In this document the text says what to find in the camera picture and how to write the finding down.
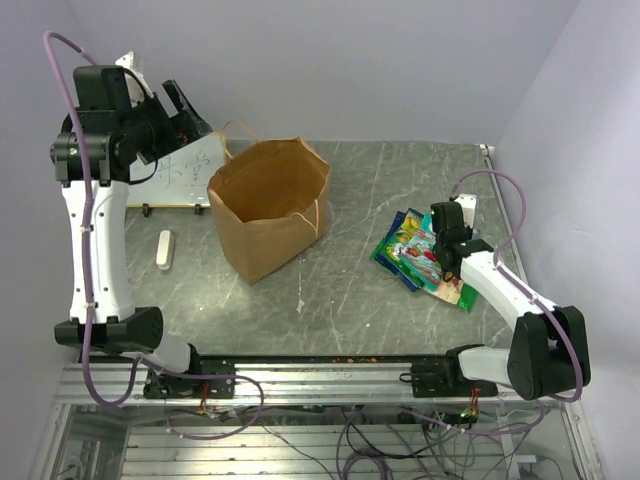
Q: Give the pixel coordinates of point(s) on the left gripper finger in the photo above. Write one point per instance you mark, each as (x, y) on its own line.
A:
(190, 126)
(177, 97)

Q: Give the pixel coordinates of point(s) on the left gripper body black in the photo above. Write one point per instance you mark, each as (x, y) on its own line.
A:
(163, 128)

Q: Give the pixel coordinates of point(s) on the brown paper bag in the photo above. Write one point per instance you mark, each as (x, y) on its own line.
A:
(269, 203)

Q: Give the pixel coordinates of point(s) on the yellow green snack bag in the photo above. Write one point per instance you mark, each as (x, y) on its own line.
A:
(410, 222)

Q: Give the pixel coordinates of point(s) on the green Fox's biscuit packet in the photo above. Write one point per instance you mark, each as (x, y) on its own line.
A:
(419, 257)

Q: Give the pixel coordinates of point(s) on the green cassava chips bag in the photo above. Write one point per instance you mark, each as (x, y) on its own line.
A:
(451, 290)

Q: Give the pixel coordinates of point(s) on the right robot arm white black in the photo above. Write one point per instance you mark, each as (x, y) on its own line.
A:
(548, 355)

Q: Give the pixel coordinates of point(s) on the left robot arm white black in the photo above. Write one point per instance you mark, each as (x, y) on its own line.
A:
(114, 121)

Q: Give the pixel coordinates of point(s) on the white marker pen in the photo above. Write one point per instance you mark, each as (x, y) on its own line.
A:
(165, 250)

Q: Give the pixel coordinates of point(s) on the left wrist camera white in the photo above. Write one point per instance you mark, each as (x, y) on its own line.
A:
(137, 86)

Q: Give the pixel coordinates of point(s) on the small whiteboard wooden frame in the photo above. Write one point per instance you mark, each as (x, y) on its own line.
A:
(181, 178)

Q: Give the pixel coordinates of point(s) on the aluminium mounting rail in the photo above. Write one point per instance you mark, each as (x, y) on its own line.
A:
(293, 384)

